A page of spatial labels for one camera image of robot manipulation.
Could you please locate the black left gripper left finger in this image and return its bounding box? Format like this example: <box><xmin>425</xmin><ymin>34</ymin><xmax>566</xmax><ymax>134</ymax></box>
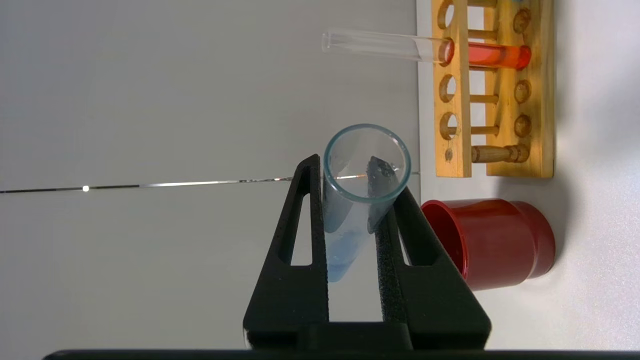
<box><xmin>243</xmin><ymin>153</ymin><xmax>331</xmax><ymax>351</ymax></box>

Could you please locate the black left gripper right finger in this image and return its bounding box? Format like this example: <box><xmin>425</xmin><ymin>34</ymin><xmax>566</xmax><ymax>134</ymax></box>
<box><xmin>368</xmin><ymin>155</ymin><xmax>492</xmax><ymax>351</ymax></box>

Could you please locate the red liquid glass test tube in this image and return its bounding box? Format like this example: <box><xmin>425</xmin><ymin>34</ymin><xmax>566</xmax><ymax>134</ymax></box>
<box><xmin>321</xmin><ymin>30</ymin><xmax>533</xmax><ymax>71</ymax></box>

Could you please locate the wooden test tube rack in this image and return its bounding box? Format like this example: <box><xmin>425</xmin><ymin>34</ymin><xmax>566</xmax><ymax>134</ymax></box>
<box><xmin>431</xmin><ymin>0</ymin><xmax>556</xmax><ymax>179</ymax></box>

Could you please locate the dark red plastic cup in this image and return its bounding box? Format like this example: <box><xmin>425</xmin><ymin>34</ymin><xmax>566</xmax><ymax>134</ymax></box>
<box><xmin>421</xmin><ymin>198</ymin><xmax>557</xmax><ymax>292</ymax></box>

